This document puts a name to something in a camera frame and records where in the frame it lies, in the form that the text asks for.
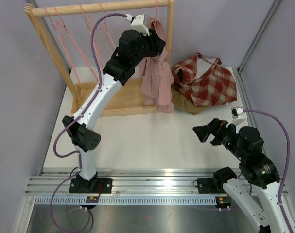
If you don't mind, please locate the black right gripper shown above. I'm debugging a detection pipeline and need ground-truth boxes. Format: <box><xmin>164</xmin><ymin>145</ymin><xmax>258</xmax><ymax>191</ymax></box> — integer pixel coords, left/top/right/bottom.
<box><xmin>193</xmin><ymin>117</ymin><xmax>246</xmax><ymax>161</ymax></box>

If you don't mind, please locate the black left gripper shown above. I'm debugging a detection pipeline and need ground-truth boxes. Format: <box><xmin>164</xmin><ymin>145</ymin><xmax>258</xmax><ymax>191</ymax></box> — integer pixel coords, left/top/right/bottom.
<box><xmin>131</xmin><ymin>28</ymin><xmax>165</xmax><ymax>66</ymax></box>

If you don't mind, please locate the pink hanger five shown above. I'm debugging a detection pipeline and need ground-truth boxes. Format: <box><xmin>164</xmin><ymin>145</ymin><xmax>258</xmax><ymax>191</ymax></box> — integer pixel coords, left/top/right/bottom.
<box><xmin>154</xmin><ymin>0</ymin><xmax>159</xmax><ymax>31</ymax></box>

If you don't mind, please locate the brown garment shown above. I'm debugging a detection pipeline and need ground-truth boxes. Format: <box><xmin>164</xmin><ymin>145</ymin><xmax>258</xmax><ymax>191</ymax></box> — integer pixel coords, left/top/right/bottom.
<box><xmin>171</xmin><ymin>87</ymin><xmax>207</xmax><ymax>115</ymax></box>

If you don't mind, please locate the pink skirt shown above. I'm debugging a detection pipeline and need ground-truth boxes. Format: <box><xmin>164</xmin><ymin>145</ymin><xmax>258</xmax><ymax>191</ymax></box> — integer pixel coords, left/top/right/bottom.
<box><xmin>140</xmin><ymin>16</ymin><xmax>175</xmax><ymax>114</ymax></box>

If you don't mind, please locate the red plaid garment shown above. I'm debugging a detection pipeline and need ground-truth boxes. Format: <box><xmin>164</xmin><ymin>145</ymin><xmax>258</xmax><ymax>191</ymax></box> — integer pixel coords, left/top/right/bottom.
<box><xmin>172</xmin><ymin>53</ymin><xmax>237</xmax><ymax>107</ymax></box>

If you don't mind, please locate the pink hanger four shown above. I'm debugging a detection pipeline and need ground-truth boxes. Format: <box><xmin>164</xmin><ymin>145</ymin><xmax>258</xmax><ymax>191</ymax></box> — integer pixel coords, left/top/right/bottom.
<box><xmin>98</xmin><ymin>2</ymin><xmax>116</xmax><ymax>53</ymax></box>

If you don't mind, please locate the pink hanger three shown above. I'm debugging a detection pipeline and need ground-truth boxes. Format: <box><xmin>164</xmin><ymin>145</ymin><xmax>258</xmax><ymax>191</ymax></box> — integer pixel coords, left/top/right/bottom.
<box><xmin>79</xmin><ymin>3</ymin><xmax>102</xmax><ymax>66</ymax></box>

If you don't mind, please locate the pink hanger two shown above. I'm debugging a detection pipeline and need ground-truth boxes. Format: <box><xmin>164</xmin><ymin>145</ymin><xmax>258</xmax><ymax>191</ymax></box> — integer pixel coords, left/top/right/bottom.
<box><xmin>53</xmin><ymin>6</ymin><xmax>99</xmax><ymax>81</ymax></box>

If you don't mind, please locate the pink hanger one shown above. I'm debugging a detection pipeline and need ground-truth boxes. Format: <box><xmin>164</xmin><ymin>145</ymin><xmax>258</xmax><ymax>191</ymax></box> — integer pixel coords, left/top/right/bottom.
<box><xmin>43</xmin><ymin>7</ymin><xmax>81</xmax><ymax>83</ymax></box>

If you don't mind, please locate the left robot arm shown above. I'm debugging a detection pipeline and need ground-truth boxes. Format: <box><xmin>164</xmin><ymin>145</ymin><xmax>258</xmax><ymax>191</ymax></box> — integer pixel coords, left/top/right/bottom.
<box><xmin>62</xmin><ymin>28</ymin><xmax>166</xmax><ymax>193</ymax></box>

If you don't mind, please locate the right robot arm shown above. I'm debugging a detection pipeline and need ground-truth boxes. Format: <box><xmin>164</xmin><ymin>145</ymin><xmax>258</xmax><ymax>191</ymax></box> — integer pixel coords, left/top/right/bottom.
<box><xmin>193</xmin><ymin>118</ymin><xmax>295</xmax><ymax>233</ymax></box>

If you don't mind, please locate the wooden clothes rack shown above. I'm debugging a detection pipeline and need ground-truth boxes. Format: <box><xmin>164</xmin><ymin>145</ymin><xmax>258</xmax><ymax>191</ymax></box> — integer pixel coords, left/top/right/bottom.
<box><xmin>24</xmin><ymin>0</ymin><xmax>174</xmax><ymax>117</ymax></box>

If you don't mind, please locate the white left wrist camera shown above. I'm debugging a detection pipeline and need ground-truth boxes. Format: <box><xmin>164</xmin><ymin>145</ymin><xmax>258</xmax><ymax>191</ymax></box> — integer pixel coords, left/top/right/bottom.
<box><xmin>126</xmin><ymin>13</ymin><xmax>150</xmax><ymax>36</ymax></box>

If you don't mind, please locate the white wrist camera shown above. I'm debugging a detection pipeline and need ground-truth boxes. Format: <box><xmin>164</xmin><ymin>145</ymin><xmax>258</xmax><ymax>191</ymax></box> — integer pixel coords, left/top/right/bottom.
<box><xmin>226</xmin><ymin>107</ymin><xmax>247</xmax><ymax>127</ymax></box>
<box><xmin>126</xmin><ymin>13</ymin><xmax>150</xmax><ymax>36</ymax></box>

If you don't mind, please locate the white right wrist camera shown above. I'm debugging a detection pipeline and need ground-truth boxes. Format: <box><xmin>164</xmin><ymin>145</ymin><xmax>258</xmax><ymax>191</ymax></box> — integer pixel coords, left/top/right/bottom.
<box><xmin>226</xmin><ymin>107</ymin><xmax>247</xmax><ymax>127</ymax></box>

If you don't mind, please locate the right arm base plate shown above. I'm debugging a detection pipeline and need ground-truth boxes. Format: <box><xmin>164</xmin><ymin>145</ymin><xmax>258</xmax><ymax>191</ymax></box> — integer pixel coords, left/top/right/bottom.
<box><xmin>192</xmin><ymin>178</ymin><xmax>226</xmax><ymax>194</ymax></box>

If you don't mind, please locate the aluminium mounting rail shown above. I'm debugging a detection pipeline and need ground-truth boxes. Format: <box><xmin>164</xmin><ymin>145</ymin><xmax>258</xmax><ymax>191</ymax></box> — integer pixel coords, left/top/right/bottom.
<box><xmin>24</xmin><ymin>167</ymin><xmax>290</xmax><ymax>197</ymax></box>

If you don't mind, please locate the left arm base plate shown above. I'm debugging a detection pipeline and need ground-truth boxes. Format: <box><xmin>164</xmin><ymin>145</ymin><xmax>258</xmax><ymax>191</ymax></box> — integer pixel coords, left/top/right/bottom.
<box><xmin>69</xmin><ymin>177</ymin><xmax>112</xmax><ymax>194</ymax></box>

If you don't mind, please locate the white slotted cable duct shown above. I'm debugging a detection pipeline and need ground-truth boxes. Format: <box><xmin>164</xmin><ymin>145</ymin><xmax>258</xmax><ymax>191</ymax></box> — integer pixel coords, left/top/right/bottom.
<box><xmin>35</xmin><ymin>195</ymin><xmax>216</xmax><ymax>206</ymax></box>

